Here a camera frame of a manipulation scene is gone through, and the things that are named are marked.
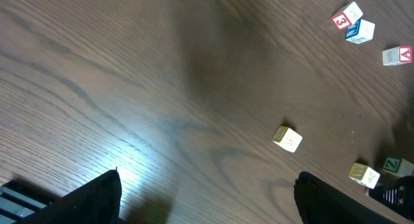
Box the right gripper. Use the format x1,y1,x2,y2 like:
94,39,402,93
368,176,413,221

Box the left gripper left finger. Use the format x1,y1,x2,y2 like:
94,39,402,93
19,170,122,224

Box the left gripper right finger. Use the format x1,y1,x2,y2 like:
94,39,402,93
294,172,394,224

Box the white block teal side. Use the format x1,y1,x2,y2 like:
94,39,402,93
272,126,303,153

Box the red letter A block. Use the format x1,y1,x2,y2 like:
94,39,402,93
382,46,413,66

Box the white block blue side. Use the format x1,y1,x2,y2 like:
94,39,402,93
345,19,375,44

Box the white block red number three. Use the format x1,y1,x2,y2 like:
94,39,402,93
331,1,363,30

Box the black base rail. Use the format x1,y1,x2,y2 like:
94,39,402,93
1,179,59,224

